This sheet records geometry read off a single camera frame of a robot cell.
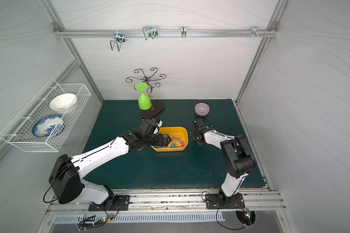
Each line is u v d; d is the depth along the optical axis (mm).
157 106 1153
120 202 738
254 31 765
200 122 783
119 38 784
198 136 714
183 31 720
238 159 484
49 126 650
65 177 409
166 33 793
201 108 1113
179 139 974
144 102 890
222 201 659
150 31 752
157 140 715
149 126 619
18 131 565
